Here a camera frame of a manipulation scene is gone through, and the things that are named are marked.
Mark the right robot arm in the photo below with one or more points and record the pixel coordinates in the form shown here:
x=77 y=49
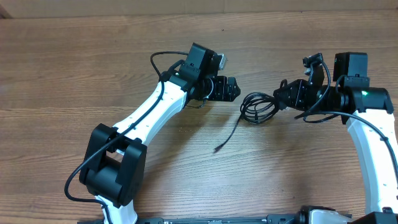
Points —
x=367 y=113

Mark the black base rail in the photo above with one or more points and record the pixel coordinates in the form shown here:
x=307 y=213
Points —
x=270 y=219

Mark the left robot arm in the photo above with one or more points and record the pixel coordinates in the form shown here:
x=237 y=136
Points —
x=113 y=167

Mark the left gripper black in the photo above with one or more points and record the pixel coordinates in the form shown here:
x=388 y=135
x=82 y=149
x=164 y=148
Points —
x=221 y=93

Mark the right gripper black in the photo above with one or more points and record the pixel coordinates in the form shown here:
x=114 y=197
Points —
x=296 y=88

